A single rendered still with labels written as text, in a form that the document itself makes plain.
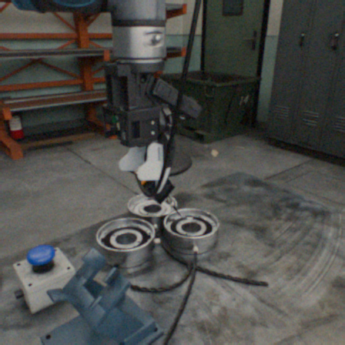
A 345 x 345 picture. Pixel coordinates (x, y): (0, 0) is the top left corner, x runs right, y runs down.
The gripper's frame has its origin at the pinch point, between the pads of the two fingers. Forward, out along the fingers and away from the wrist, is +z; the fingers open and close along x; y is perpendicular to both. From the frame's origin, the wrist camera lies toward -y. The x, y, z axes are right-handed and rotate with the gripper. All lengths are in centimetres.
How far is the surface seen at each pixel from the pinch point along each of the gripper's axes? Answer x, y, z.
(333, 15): -103, -276, -35
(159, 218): -2.5, -2.7, 9.8
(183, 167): -58, -62, 32
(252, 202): 2.2, -27.6, 13.3
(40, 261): -0.2, 21.0, 6.4
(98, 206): -152, -65, 93
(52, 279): 1.5, 20.3, 9.0
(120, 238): -3.8, 5.6, 11.4
